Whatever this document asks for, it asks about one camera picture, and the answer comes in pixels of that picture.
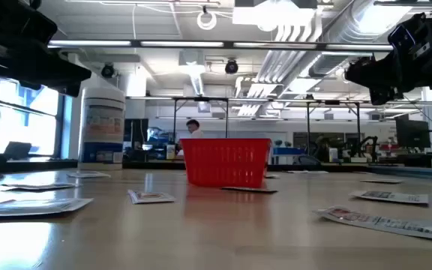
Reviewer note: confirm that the white wipes canister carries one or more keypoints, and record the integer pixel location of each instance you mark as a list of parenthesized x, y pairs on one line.
[(101, 123)]

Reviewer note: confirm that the white packet red print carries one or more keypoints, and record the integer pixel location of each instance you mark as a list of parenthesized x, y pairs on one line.
[(388, 225), (150, 197)]

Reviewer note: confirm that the red plastic slotted basket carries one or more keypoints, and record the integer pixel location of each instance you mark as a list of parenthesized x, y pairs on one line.
[(225, 143)]

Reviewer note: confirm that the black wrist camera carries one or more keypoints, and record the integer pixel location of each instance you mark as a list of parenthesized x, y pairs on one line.
[(39, 32), (407, 35)]

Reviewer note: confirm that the blue bin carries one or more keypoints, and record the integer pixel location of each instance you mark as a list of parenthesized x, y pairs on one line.
[(289, 150)]

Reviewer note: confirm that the black aluminium table frame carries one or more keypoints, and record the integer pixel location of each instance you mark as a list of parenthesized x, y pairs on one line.
[(144, 165)]

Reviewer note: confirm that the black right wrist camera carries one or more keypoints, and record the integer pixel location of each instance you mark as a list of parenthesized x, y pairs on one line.
[(407, 35)]

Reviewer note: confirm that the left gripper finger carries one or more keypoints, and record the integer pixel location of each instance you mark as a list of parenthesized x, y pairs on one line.
[(62, 71), (64, 89)]

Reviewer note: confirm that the person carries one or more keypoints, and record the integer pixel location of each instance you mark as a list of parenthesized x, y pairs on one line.
[(193, 125)]

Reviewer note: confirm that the black computer monitor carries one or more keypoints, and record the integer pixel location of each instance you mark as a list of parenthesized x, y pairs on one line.
[(413, 133)]

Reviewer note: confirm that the white packet black print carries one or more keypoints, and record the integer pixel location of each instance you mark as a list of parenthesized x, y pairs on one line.
[(388, 197), (38, 186), (32, 206), (88, 174), (272, 176)]

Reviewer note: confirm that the white first aid packet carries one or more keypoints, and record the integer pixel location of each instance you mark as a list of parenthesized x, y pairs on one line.
[(249, 190), (180, 173), (308, 172)]

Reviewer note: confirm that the black metal stand frame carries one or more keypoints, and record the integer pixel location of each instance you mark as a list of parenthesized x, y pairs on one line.
[(201, 99), (332, 102)]

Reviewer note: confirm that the silver ventilation duct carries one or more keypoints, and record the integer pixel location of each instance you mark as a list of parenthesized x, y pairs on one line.
[(351, 26)]

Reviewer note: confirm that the white yellow carton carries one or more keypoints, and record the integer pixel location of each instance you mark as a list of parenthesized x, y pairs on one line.
[(170, 152)]

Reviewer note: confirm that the dark laptop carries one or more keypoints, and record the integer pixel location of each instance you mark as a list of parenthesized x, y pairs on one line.
[(17, 150)]

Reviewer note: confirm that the black bar with light strips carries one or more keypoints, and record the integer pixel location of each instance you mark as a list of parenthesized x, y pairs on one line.
[(88, 43)]

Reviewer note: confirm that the white bottle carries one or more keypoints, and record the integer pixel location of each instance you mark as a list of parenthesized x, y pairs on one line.
[(333, 154)]

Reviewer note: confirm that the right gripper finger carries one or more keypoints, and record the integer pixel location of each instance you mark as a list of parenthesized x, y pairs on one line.
[(384, 95), (377, 73)]

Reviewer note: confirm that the black ceiling spotlight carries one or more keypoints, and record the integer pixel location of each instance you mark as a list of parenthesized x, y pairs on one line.
[(108, 70), (231, 66)]

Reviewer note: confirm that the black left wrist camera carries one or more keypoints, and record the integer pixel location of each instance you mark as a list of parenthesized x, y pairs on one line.
[(39, 32)]

